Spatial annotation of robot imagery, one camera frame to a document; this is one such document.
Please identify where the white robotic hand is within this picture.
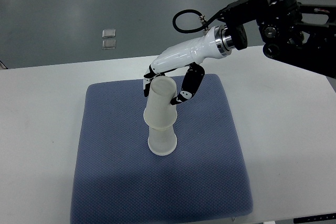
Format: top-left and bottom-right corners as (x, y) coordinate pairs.
(143, 25), (234, 105)

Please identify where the blue grey fabric mat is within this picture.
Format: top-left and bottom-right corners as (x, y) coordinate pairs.
(70, 74), (253, 223)

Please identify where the upper metal floor plate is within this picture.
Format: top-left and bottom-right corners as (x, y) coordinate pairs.
(102, 28), (116, 38)

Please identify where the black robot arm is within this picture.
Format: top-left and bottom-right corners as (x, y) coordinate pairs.
(143, 0), (335, 105)

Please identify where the white paper cup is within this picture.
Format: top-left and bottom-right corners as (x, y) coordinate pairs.
(148, 126), (177, 156)
(143, 76), (177, 130)

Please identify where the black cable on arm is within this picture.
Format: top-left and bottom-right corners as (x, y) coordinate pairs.
(172, 0), (288, 35)

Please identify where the white paper cup on mat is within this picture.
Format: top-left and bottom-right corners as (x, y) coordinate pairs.
(148, 126), (177, 156)

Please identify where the black device at table edge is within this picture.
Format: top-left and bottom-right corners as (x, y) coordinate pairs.
(293, 213), (335, 223)

